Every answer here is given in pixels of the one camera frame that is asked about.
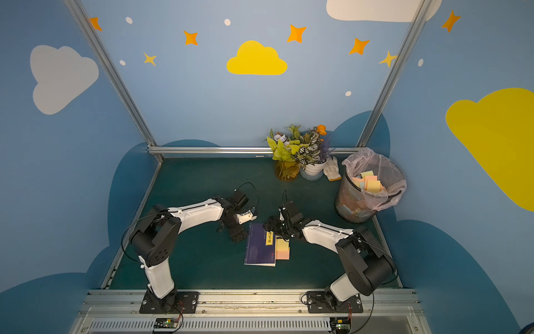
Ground purple covered book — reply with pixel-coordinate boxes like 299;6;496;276
244;224;276;267

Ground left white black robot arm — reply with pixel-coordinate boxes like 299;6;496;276
130;193;257;300

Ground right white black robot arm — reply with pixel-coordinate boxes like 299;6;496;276
263;217;397;305

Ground yellow sticky note middle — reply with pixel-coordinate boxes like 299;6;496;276
275;238;290;253

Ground pink sticky note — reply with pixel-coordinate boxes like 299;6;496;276
275;249;290;260

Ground discarded sticky notes in bin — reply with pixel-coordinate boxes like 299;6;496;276
350;171;386;193

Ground white work glove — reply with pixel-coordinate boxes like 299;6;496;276
323;156;342;182

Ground patterned plant in white pot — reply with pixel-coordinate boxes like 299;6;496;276
297;125;330;181

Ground green plant in amber vase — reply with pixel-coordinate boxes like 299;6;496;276
266;125;303;182

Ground black mesh trash bin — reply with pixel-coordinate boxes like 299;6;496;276
335;163;396;224

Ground right circuit board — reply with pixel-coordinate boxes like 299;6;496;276
330;317;352;334

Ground circuit board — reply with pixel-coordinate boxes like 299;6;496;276
330;317;352;334
153;317;179;333

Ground translucent plastic bin liner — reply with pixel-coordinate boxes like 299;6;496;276
342;148;407;212

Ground left circuit board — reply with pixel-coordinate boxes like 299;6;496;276
153;317;179;333

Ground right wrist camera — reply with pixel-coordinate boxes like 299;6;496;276
281;201;304;228

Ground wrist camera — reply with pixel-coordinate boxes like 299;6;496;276
235;210;257;225
281;201;304;228

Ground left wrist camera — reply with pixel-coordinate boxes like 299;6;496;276
235;210;257;225

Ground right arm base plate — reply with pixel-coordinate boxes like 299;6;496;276
300;290;363;314

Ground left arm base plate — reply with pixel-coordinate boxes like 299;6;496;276
139;289;200;315

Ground aluminium frame back bar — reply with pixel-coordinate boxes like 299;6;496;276
147;145;364;158

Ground aluminium front rail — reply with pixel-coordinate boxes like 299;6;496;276
70;288;431;333

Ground aluminium frame left post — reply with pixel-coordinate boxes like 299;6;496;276
63;0;157;149

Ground aluminium frame post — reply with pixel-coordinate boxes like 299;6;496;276
356;0;434;148
63;0;157;149

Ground aluminium frame right post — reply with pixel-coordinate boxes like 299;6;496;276
356;0;434;148

